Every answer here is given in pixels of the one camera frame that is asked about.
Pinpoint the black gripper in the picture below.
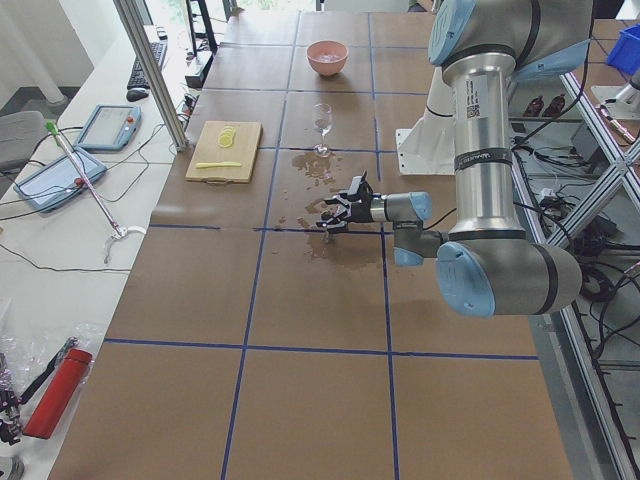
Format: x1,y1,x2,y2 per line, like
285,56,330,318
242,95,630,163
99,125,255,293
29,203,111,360
316,171,385,234

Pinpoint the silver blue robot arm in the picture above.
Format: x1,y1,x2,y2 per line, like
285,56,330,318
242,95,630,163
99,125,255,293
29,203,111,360
319,1,593,317

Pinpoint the clear wine glass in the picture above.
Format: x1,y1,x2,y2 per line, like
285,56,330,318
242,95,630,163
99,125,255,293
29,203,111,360
312,103,333,158

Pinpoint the pink bowl of ice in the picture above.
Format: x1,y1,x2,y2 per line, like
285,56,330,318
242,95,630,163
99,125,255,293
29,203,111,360
306,40,349,76

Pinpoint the bamboo cutting board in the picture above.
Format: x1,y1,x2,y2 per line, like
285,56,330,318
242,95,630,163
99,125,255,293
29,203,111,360
185,121,262,183

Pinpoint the yellow plastic knife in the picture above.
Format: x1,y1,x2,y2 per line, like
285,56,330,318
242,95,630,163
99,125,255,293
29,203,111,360
195,161,243,169

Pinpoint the black computer mouse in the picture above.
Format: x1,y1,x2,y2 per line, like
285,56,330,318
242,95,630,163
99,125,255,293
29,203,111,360
126,87,149,102

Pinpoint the black keyboard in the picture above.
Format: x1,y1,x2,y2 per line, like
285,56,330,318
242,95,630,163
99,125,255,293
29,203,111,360
126,41,169,90

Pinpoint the blue teach pendant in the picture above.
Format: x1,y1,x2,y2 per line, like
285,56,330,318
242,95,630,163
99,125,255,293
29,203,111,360
75,104,142,153
13,155,85,213

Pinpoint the pink reacher grabber stick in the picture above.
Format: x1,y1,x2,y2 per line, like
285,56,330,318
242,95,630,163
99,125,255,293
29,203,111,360
45,121,146,265

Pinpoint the blue storage bin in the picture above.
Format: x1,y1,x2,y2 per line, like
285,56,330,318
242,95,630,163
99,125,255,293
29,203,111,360
606,24,640,74

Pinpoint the red thermos bottle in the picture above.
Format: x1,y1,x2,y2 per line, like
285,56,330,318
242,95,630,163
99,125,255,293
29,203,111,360
23,348,93,439

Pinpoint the aluminium frame post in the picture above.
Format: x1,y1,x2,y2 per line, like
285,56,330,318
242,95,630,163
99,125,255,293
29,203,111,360
113,0,189,152

